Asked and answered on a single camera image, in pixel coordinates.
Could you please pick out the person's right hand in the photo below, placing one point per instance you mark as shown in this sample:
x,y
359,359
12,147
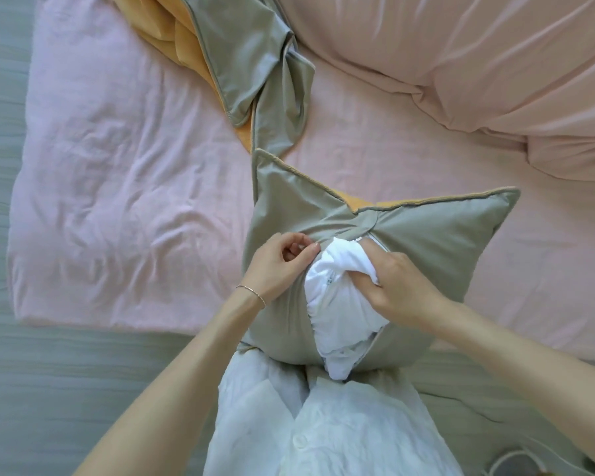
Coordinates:
x,y
406,292

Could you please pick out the person's left hand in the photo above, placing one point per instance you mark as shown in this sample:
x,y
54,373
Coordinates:
x,y
277,267

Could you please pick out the grey-green cushion cover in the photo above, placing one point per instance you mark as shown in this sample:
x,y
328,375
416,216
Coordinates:
x,y
243,54
441,232

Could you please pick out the white cushion insert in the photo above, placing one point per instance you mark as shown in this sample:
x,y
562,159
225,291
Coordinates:
x,y
337,312

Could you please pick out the person's right forearm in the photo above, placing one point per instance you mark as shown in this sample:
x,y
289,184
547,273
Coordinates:
x,y
540,366

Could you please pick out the person's left forearm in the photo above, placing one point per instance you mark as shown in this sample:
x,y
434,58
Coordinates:
x,y
163,401

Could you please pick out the person's white trousers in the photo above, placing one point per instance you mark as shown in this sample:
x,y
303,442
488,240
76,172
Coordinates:
x,y
352,431

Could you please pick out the pink bed sheet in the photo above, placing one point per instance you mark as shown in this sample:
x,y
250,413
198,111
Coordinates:
x,y
129,193

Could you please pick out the pink duvet with white ruffle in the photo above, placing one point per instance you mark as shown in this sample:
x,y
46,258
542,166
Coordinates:
x,y
476,59

